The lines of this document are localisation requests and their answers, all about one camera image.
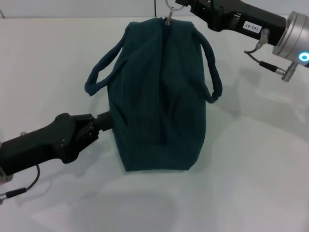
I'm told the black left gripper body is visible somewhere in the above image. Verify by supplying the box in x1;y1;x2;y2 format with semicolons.
0;113;97;176

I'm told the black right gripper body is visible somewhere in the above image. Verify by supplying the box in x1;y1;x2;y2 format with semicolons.
205;0;287;46

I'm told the dark teal lunch bag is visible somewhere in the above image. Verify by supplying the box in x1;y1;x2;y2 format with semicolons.
84;0;223;173

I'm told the left arm dark cable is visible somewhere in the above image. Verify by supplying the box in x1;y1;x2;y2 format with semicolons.
0;164;41;201

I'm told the arm dark cable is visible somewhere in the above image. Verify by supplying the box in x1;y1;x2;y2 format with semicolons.
0;164;41;201
243;29;293;73

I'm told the right arm dark cable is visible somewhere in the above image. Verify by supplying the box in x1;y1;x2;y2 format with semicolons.
243;29;293;73

